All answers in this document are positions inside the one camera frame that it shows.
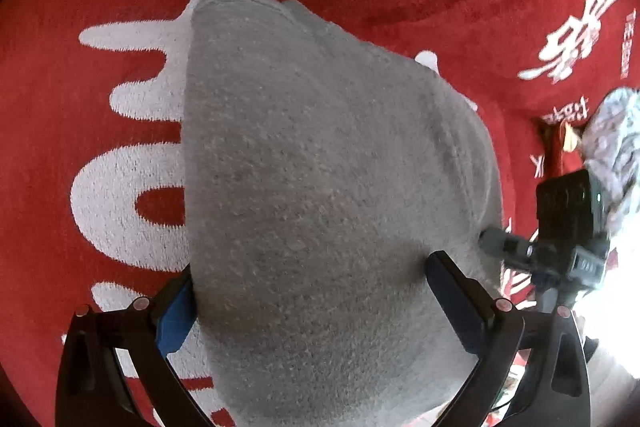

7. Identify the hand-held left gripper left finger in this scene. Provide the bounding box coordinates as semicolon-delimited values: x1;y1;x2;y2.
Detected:
55;264;217;427

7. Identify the grey fleece garment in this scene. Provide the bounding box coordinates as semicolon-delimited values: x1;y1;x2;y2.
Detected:
182;0;505;427

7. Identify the grey patterned cloth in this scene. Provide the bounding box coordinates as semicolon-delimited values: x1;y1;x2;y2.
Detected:
581;88;640;234

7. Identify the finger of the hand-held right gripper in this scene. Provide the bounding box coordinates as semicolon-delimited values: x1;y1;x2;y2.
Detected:
478;227;539;269

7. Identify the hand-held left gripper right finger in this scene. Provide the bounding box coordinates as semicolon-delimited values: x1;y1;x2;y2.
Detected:
424;249;594;427

